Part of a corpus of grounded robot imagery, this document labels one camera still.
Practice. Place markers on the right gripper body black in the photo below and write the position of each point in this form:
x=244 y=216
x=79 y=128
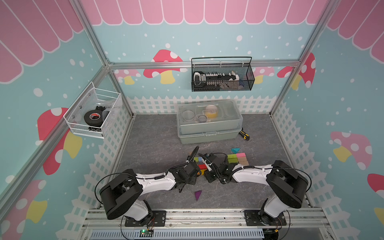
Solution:
x=211 y=176

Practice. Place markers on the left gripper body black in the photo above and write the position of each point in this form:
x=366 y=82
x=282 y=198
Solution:
x=191 y=181

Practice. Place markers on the red block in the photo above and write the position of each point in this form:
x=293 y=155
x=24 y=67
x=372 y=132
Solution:
x=202 y=166

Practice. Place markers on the purple triangle block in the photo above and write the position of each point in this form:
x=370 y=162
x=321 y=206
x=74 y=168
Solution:
x=198 y=194

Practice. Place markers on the teal triangle block top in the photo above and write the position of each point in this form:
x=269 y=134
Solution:
x=235 y=150

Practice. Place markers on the pink block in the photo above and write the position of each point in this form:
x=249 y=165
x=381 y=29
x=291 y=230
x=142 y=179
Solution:
x=241 y=155

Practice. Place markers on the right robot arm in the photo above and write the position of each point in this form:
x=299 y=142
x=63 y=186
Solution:
x=288 y=184

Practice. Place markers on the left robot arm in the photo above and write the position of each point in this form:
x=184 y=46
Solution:
x=120 y=196

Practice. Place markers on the yellow black screwdriver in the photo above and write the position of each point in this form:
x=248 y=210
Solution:
x=244 y=135

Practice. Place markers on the translucent plastic storage box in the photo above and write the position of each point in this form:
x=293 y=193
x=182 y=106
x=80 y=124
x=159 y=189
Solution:
x=208 y=121

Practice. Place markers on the green lit circuit board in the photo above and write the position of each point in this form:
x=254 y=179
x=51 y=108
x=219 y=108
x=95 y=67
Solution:
x=146 y=233

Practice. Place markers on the white black tool in basket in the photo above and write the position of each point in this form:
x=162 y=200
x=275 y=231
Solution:
x=214 y=80

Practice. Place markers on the black tape roll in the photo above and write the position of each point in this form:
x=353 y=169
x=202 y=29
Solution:
x=94 y=118

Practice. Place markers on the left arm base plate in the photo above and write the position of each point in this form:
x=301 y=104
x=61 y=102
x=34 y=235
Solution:
x=153 y=219

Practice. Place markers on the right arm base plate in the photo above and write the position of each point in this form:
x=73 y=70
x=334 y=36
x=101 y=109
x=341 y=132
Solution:
x=255 y=218

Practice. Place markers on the black wire mesh basket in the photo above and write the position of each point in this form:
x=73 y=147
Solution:
x=240 y=65

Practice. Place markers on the white wire basket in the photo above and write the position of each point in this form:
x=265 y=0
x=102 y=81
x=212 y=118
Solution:
x=92 y=98

